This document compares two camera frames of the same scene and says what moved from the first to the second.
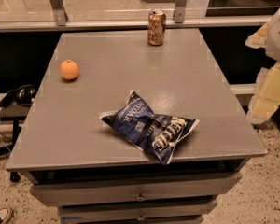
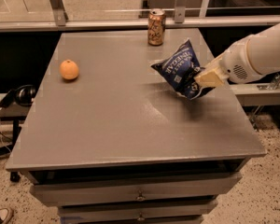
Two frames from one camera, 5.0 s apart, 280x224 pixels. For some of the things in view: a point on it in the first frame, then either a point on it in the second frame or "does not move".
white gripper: (279, 36) -> (234, 63)
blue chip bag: (156, 133) -> (181, 67)
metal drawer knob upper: (140, 197) does not move
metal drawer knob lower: (141, 218) does not move
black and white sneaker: (2, 216) does not move
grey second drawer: (180, 213) does not move
